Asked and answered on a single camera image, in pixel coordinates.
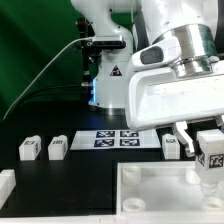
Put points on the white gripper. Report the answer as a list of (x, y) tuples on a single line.
[(157, 98)]

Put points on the white square tabletop tray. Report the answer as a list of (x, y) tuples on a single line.
[(166, 192)]

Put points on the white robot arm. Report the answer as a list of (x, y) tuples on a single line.
[(124, 27)]

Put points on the white marker base plate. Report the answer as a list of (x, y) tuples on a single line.
[(115, 139)]

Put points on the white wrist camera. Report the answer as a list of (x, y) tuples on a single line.
[(157, 55)]

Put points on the white left obstacle bracket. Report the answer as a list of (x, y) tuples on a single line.
[(7, 184)]

